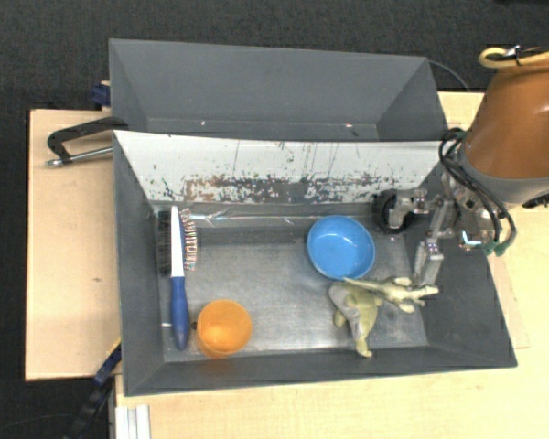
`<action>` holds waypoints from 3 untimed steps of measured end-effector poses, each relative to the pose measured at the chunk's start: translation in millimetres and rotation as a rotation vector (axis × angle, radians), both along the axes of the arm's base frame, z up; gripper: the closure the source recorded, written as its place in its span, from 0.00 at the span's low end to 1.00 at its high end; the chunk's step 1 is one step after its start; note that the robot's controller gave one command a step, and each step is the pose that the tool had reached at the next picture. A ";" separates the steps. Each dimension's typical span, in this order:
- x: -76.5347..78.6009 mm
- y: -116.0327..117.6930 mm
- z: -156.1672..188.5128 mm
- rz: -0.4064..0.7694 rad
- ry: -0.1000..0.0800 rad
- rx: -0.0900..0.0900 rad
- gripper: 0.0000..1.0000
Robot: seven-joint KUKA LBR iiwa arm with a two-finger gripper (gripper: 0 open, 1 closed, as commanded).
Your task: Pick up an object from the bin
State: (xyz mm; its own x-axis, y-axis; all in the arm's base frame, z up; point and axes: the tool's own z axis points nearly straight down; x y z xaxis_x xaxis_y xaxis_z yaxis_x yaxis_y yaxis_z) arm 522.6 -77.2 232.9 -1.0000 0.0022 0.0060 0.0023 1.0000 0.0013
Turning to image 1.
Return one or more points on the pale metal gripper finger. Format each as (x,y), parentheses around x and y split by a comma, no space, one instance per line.
(434,265)
(420,263)

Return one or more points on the pale yellow toy dinosaur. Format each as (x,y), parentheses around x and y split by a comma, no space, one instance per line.
(398,293)

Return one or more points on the grey-green toy dinosaur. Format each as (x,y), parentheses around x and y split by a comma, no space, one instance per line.
(361,313)

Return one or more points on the blue bowl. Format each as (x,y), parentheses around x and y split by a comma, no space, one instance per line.
(341,247)

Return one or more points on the grey metal bin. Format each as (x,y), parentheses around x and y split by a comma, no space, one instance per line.
(274,300)

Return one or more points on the orange cup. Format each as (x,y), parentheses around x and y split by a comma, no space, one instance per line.
(223,329)

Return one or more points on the blue and white brush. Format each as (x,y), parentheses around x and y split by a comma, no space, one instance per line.
(179,263)

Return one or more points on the pale wood flat board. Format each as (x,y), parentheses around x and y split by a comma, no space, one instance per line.
(68,245)

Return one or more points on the black cylinder on white bracket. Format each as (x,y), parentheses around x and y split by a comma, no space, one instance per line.
(389,210)

